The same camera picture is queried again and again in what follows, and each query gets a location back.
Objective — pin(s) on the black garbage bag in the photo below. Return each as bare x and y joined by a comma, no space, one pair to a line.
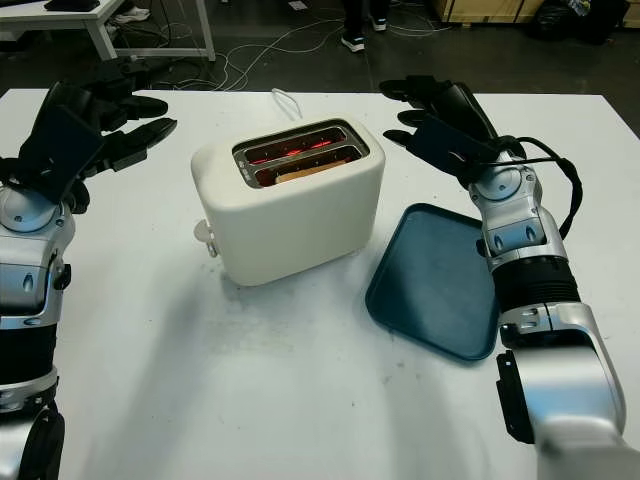
565,20

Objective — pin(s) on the white sneaker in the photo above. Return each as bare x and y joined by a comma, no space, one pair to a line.
132,14

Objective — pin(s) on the dark blue plastic tray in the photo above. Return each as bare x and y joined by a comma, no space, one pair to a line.
435,285

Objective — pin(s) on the white two-slot toaster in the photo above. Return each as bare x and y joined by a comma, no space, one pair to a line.
295,230

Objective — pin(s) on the black laptop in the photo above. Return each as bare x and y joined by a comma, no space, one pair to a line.
70,5

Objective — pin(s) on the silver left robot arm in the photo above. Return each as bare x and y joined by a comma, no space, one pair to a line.
30,250

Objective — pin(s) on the white desk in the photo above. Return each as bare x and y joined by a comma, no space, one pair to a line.
75,17

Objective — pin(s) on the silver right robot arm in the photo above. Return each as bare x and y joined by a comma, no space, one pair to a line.
565,360

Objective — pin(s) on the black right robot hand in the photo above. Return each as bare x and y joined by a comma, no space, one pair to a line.
465,105

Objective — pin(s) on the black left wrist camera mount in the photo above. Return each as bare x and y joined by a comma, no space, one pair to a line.
60,150

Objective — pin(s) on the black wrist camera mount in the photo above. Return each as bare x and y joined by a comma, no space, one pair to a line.
450,150
60,150

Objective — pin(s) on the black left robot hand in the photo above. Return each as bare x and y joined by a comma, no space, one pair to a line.
120,112

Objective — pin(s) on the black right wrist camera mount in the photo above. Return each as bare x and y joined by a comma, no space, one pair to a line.
450,150

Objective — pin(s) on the person in dark trousers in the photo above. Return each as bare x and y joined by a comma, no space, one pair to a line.
352,20

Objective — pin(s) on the browned toast slice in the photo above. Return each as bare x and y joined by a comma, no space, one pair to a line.
305,174

